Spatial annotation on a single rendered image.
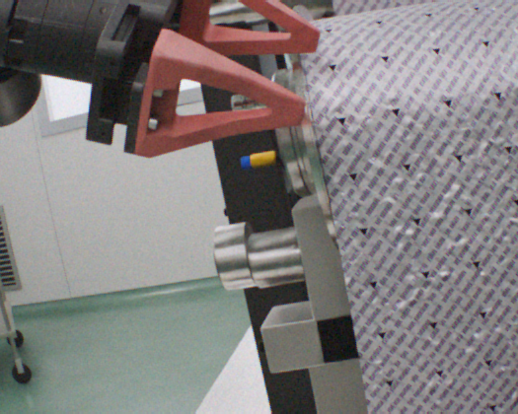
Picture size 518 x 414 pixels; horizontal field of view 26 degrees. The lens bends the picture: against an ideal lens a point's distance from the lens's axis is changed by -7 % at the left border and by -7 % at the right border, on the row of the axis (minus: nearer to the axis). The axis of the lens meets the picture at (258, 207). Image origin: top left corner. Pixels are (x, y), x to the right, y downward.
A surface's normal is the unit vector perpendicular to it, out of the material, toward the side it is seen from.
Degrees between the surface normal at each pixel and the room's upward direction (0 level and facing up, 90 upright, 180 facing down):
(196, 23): 121
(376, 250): 90
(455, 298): 90
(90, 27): 85
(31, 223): 90
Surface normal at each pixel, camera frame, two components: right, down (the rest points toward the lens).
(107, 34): 0.17, -0.68
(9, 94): 0.54, 0.81
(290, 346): -0.16, 0.18
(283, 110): 0.00, 0.73
